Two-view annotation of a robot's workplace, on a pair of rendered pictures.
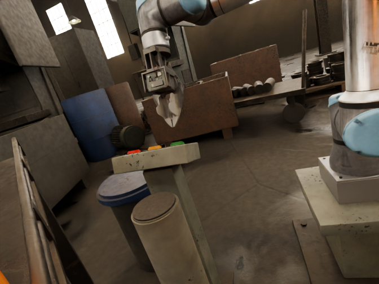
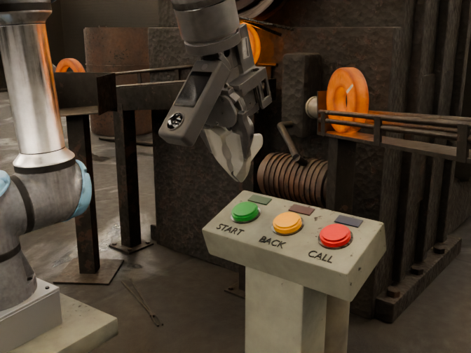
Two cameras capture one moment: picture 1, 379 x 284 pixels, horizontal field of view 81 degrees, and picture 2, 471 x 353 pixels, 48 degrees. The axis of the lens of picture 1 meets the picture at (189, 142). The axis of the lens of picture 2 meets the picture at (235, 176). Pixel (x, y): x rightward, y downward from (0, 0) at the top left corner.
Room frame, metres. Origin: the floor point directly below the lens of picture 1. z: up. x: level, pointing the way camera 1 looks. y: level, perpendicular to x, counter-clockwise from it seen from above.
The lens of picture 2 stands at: (1.33, 0.24, 0.87)
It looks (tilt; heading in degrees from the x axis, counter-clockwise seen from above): 16 degrees down; 197
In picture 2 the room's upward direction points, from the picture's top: straight up
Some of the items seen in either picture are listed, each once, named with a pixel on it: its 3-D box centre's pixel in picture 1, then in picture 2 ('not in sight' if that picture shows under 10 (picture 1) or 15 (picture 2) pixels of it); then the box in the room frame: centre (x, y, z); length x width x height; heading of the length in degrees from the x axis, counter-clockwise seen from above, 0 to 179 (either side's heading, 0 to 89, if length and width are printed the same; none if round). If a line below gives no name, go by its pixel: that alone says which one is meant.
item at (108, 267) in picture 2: not in sight; (76, 178); (-0.22, -0.82, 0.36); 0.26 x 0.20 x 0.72; 103
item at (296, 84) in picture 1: (252, 78); not in sight; (2.51, -0.88, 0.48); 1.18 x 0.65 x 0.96; 58
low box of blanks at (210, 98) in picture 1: (194, 109); not in sight; (2.63, -0.18, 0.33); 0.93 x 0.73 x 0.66; 75
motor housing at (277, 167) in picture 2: not in sight; (297, 248); (-0.05, 0.00, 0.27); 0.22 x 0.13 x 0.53; 68
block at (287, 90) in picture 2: not in sight; (301, 94); (-0.22, -0.03, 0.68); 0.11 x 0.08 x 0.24; 158
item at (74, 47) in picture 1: (88, 88); not in sight; (4.78, 1.60, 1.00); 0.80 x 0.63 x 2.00; 73
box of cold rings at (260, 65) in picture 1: (246, 76); not in sight; (3.96, -1.30, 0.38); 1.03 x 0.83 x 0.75; 71
